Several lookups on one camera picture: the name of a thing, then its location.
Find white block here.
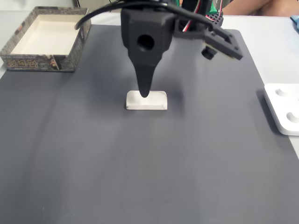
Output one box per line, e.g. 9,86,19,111
126,90,169,111

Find patterned open cardboard box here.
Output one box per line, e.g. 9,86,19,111
0,6,92,73

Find green plastic piece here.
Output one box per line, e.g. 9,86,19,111
205,0,223,15

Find dark grey table mat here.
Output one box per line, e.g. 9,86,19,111
0,23,299,224

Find white plastic base with dimples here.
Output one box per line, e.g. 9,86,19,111
263,83,299,136

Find blue object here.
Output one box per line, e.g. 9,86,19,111
290,15,299,31

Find red white servo wires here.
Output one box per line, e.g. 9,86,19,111
182,0,225,33

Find black camera cable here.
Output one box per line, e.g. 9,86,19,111
74,0,219,31

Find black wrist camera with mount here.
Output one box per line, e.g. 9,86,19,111
172,17,244,61

